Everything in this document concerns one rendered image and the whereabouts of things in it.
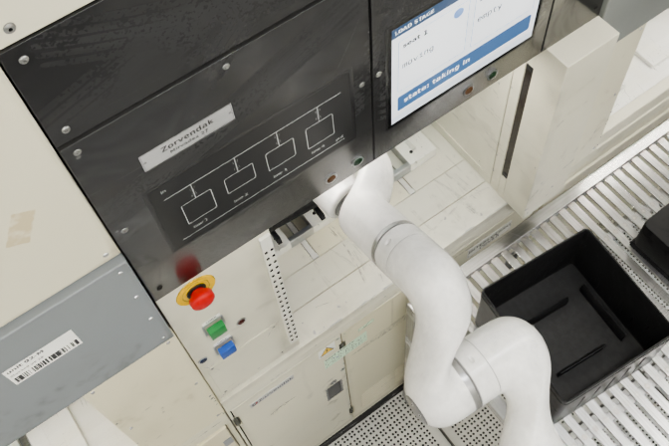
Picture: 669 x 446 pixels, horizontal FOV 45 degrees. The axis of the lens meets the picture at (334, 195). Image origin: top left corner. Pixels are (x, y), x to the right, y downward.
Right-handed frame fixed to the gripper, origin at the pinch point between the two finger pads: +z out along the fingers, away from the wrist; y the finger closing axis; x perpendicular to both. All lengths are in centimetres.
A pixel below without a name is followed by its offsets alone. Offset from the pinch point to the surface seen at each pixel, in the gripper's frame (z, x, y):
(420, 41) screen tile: -38, 41, 9
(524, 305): -58, -45, 26
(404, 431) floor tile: -47, -121, 2
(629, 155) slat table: -49, -45, 75
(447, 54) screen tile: -39, 35, 15
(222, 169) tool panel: -35, 40, -22
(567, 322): -67, -45, 30
